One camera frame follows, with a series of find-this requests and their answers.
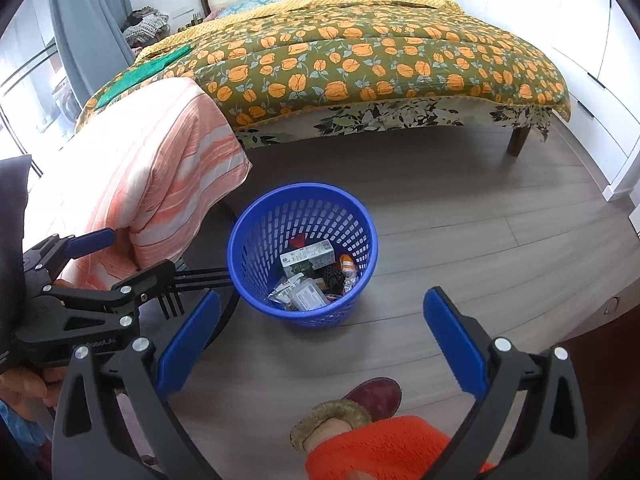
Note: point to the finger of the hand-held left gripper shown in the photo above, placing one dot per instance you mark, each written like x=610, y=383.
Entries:
x=90, y=242
x=145, y=277

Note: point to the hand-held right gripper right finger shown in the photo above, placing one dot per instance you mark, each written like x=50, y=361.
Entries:
x=455, y=340

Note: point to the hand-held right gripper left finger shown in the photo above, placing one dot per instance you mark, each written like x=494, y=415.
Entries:
x=192, y=340

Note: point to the blue plastic mesh basket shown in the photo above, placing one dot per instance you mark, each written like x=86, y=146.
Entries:
x=260, y=230

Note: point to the grey plastic blister pack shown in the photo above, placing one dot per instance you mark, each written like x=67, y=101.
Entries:
x=310, y=297

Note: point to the printed drink carton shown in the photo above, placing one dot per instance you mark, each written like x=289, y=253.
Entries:
x=310, y=257

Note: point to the person's left forearm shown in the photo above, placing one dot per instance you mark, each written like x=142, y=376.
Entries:
x=20, y=430

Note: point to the person's left hand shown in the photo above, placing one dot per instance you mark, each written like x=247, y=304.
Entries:
x=50, y=385

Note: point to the maroon fur-lined slipper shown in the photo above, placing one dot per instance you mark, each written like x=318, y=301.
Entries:
x=375, y=395

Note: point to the washing machine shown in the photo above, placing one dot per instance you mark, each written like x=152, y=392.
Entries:
x=65, y=102

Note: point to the dark brown wooden furniture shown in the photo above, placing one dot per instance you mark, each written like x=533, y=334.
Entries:
x=600, y=350

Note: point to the black framed sliding glass door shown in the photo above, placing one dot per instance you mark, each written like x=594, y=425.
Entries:
x=20, y=60

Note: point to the green folded cloth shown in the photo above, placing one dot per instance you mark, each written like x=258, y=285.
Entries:
x=145, y=70

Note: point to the pile of clothes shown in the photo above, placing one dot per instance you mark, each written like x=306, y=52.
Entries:
x=145, y=27

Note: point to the grey-blue curtain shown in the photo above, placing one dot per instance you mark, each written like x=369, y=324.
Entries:
x=85, y=20

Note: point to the floral bed skirt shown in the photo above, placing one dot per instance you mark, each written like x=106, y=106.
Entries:
x=375, y=115

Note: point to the teal patterned pillow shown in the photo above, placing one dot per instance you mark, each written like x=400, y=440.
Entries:
x=260, y=2

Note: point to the yellow blanket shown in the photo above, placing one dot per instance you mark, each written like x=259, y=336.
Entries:
x=300, y=5

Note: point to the white wardrobe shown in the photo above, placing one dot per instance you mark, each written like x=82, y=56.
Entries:
x=575, y=35

